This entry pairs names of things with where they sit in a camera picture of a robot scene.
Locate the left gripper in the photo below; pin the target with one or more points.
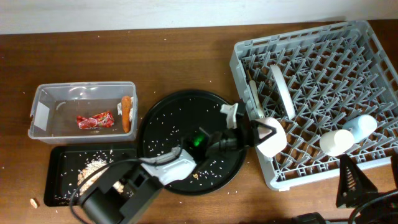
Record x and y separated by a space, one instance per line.
244 130

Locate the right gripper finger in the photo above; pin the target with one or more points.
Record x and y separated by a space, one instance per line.
394 165
354 187

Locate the white plastic fork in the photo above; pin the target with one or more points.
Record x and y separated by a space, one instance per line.
253 87

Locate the pink bowl with scraps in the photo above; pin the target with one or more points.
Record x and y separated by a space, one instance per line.
279 142

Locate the white round plate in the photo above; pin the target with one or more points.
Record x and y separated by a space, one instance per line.
283 91

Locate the white cup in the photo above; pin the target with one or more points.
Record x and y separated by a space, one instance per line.
334 143

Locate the orange carrot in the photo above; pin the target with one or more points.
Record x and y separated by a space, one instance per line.
125 108

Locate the red snack wrapper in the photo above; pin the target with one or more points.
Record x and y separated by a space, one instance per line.
102 120

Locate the white tissue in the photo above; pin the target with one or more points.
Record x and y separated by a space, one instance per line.
120 112

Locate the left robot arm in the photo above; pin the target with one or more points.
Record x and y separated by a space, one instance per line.
143 179

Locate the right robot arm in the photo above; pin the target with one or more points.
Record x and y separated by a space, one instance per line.
381 209

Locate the grey dishwasher rack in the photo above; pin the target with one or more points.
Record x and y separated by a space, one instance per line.
334 73

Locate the light blue cup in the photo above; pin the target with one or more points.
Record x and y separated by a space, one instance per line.
361 127

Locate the black object at bottom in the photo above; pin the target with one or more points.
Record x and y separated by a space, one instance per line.
308 218

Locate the round black serving tray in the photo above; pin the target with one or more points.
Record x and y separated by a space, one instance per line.
177 116

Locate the food scraps pile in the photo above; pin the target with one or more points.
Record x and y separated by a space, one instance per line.
91 168

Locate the clear plastic bin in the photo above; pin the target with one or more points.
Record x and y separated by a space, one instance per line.
56 106

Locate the black rectangular tray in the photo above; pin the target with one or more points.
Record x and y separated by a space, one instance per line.
67 162

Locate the peanut on table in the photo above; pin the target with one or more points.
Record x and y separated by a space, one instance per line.
33 203

